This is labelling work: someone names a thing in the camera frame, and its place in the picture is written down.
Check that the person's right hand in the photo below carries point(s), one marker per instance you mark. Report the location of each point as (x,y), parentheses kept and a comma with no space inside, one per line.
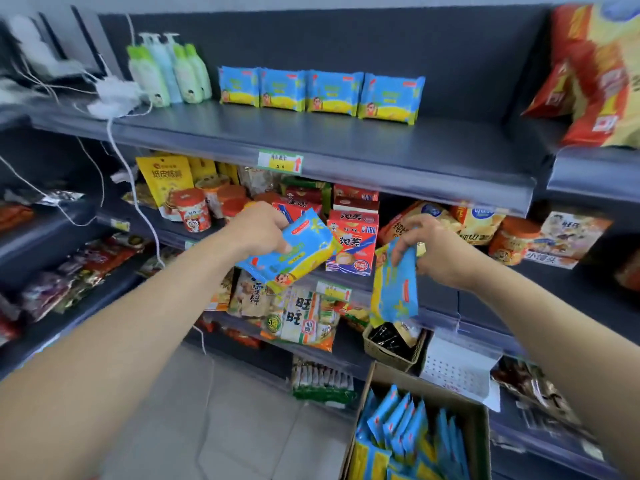
(445,254)

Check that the person's left hand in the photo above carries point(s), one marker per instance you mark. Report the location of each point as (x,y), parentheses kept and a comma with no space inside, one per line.
(255,229)

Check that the brown cardboard box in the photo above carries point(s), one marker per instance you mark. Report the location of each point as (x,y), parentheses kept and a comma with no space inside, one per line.
(415,379)

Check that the dark grey shelf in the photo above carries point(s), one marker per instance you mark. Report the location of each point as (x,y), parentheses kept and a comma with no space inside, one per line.
(375,139)

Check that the person's left forearm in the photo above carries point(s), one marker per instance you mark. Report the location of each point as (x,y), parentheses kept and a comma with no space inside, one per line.
(115,354)

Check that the person's right forearm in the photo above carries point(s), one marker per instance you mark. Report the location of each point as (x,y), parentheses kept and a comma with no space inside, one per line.
(560,344)

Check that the red blue snack box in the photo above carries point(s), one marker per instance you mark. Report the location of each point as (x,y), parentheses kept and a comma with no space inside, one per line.
(295,212)
(352,244)

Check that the yellow potato chip bag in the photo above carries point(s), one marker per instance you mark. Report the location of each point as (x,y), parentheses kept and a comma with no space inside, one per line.
(425,209)

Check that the clear plastic snack bag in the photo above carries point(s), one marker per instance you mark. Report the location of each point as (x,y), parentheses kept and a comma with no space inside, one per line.
(257,179)

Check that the red white snack can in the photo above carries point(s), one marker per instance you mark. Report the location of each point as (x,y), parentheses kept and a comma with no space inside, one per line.
(192,214)

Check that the orange lidded snack jar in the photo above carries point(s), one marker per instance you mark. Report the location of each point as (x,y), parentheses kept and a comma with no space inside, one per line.
(512,242)

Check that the beige rice cracker bag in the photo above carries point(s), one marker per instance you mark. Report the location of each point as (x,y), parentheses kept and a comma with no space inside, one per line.
(250,299)

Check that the green yellow price tag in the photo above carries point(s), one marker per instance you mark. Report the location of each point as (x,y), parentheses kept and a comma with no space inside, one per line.
(280,162)
(120,224)
(334,291)

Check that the orange green snack bag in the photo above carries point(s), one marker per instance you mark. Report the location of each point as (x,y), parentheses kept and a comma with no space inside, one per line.
(220,294)

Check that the beige sachet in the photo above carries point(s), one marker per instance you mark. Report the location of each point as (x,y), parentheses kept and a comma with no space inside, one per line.
(412,332)

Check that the white rice cracker multipack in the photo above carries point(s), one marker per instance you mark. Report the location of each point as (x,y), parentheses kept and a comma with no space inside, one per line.
(300,319)

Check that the bundle of dark sachets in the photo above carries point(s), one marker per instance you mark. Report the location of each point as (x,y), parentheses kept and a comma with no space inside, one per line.
(390,339)

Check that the red yellow snack bag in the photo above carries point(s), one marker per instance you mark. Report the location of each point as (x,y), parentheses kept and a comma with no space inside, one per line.
(356,317)

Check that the orange red snack packet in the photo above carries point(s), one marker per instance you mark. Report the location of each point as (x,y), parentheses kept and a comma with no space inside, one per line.
(240,338)

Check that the white perforated plastic tray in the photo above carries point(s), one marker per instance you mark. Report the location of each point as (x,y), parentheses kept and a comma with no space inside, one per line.
(460,369)

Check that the beige woven basket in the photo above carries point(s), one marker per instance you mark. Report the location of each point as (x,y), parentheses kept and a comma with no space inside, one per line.
(390,362)

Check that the brown gift snack bag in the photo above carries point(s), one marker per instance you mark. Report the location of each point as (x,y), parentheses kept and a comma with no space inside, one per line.
(540,389)

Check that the green white wafer pack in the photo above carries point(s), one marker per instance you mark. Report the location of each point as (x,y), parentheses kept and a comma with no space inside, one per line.
(322,384)

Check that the pile of red snack packets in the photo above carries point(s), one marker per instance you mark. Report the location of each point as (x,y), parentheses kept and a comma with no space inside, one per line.
(85,269)

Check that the blue pump lotion bottle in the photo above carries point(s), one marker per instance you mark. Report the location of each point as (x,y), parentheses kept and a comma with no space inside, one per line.
(172,47)
(165,69)

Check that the large red yellow chip bag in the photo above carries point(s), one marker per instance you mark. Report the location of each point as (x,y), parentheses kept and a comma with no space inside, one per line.
(615,24)
(600,104)

